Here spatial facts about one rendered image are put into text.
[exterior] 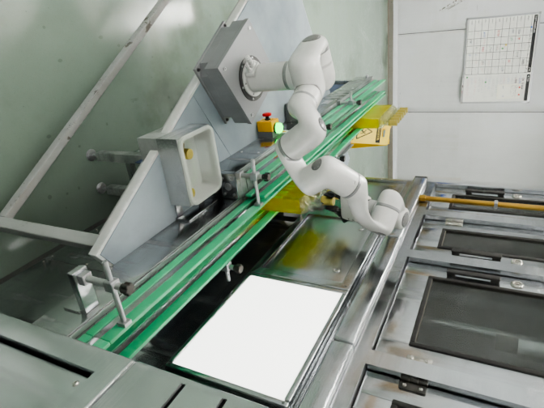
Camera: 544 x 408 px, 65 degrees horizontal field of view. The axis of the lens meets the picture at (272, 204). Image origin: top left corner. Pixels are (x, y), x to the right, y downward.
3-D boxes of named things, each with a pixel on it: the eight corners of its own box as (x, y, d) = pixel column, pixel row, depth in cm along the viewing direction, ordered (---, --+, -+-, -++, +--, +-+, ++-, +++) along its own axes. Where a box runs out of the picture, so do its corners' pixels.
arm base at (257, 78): (232, 74, 143) (272, 71, 135) (244, 45, 147) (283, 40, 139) (254, 104, 155) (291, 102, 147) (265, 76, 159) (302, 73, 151)
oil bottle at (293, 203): (255, 209, 160) (307, 215, 151) (252, 196, 158) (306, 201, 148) (261, 203, 165) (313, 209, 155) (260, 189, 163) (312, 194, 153)
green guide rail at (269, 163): (242, 177, 149) (262, 179, 146) (241, 175, 149) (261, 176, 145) (373, 81, 287) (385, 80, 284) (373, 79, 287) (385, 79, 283)
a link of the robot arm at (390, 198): (390, 218, 126) (401, 189, 128) (359, 210, 133) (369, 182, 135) (405, 234, 138) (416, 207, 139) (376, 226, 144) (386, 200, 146)
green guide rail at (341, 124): (245, 197, 152) (265, 198, 149) (244, 194, 152) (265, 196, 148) (373, 92, 290) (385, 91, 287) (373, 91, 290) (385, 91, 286)
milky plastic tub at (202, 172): (172, 206, 138) (193, 208, 134) (156, 138, 128) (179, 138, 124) (203, 184, 151) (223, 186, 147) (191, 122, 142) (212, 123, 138)
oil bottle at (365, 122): (346, 128, 247) (396, 129, 234) (346, 118, 245) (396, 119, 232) (349, 125, 252) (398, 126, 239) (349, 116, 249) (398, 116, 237)
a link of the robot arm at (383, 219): (344, 171, 128) (390, 200, 138) (328, 210, 126) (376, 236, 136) (363, 171, 121) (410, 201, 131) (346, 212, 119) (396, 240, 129)
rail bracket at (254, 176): (239, 205, 149) (270, 208, 144) (231, 159, 142) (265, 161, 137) (244, 201, 152) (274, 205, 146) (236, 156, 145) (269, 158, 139)
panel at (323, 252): (166, 373, 108) (287, 417, 92) (163, 364, 106) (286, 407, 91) (304, 215, 179) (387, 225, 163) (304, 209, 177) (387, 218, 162)
